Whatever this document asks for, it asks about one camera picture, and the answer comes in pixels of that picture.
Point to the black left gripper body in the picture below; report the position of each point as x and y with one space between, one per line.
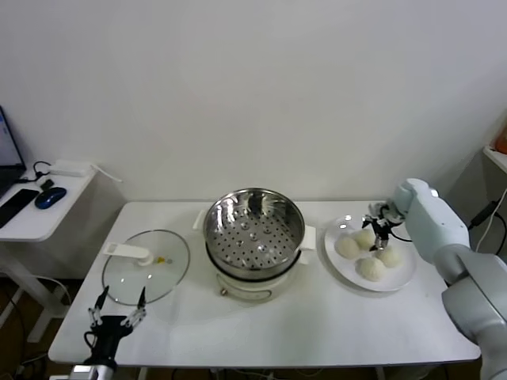
109 328

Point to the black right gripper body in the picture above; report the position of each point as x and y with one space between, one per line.
381 227

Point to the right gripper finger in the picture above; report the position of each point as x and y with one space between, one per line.
367 221
380 242

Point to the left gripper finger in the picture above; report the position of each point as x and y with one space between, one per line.
96 312
138 312

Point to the white steamed baozi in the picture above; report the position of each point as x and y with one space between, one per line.
371 269
391 257
363 239
348 248

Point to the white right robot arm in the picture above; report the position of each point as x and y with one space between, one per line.
435 229

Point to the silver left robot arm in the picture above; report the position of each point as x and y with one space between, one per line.
93 373

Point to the stainless steel steamer basket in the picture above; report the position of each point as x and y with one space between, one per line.
253 233

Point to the white round plate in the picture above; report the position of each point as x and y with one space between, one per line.
344 227

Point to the white side table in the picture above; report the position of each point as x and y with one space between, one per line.
39 225

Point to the white electric cooking pot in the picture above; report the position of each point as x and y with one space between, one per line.
245 291

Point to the blue computer mouse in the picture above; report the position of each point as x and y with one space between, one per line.
50 198

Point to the black keyboard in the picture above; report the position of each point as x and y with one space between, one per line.
16 206

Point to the white shelf board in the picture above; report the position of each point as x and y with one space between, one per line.
497 157

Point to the small black dongle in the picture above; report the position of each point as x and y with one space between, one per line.
47 184

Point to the orange object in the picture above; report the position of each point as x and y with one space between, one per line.
501 143

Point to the black laptop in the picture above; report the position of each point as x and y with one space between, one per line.
8 146

